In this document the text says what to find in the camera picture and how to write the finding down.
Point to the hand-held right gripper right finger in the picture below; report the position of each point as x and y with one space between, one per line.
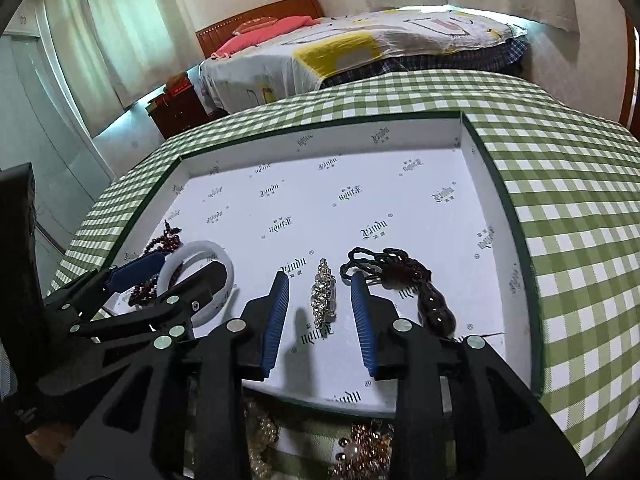
362 330

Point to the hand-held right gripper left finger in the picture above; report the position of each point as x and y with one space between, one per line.
277 320

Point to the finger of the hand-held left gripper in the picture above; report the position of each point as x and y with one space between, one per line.
135 267
200 282

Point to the white jade bangle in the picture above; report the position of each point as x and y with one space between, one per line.
197 247

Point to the rhinestone hair clip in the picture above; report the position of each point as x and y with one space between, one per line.
324 290

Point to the green box tray white lining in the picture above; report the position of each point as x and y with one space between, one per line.
350 200

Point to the glass sliding wardrobe door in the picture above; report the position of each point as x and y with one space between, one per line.
45 135

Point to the dark wooden nightstand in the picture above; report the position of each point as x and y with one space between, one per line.
177 115

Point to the red box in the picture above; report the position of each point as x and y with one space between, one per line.
179 85

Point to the green checked tablecloth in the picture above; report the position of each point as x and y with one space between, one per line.
575 210

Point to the red patterned pillow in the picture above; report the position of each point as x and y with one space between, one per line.
255 25

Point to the pink pillow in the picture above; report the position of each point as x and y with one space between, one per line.
280 30

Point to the wooden headboard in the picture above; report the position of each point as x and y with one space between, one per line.
260 10

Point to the blue plaid blanket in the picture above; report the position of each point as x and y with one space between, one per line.
450 62

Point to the patterned white bed sheet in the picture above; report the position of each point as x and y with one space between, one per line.
400 35

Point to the wooden door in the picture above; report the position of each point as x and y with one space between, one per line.
632 85

